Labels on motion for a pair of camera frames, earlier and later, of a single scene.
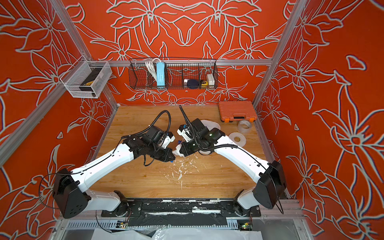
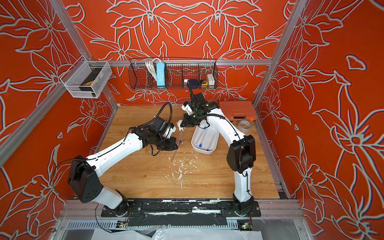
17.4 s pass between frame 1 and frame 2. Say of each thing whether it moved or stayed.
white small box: stayed
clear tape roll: stayed
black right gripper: moved
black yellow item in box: stayed
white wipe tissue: moved
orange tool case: stayed
